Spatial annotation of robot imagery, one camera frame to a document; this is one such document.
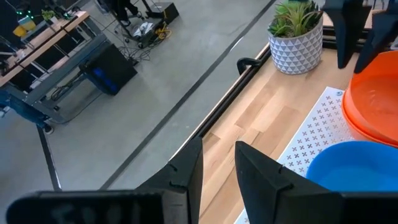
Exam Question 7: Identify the black equipment cart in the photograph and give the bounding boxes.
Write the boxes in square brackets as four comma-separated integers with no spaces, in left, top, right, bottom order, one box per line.
[124,0,180,49]

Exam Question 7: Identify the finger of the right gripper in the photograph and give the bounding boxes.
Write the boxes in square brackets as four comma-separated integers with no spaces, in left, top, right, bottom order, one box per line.
[354,0,398,74]
[322,0,373,70]

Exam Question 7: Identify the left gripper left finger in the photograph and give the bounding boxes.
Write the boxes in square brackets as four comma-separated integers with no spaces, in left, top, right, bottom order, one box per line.
[135,136,205,224]

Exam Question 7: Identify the blue plastic mini bowl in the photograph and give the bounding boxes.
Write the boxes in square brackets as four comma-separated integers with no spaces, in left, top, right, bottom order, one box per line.
[306,140,398,192]

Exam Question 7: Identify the green succulent plant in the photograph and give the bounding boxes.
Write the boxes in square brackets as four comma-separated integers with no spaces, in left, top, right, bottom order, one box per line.
[267,0,324,38]

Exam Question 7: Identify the white perforated metal plate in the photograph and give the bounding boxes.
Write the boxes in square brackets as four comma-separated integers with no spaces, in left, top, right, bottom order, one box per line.
[234,86,398,224]

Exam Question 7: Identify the tangled black floor cables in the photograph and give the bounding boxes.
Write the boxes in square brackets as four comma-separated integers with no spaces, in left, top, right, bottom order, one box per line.
[113,42,153,65]

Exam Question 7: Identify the black computer tower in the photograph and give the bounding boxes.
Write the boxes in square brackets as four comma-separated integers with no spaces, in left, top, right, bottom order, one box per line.
[79,43,138,96]

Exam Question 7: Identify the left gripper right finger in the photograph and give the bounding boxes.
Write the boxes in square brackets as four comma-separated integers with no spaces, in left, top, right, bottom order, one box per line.
[234,141,343,224]

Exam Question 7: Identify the black aluminium table frame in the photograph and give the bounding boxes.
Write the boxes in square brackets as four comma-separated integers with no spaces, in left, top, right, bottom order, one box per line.
[169,26,398,159]

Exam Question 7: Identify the white patterned plant pot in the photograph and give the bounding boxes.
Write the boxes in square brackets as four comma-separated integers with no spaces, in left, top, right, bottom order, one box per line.
[267,18,324,75]

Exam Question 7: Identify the wooden top workbench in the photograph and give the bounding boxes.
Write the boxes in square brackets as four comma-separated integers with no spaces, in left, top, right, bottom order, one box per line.
[0,11,108,124]

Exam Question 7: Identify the person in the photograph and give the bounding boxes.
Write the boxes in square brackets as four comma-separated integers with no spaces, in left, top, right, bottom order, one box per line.
[105,0,141,27]

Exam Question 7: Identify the yellow object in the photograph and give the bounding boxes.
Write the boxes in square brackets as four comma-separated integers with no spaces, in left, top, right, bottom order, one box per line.
[12,24,28,38]

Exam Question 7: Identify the yellow cable coil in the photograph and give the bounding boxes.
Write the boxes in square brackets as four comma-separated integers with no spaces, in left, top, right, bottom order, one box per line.
[154,24,172,40]

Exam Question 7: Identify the small green desk plant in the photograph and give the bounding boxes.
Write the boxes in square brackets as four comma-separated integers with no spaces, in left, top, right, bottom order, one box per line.
[41,9,59,23]

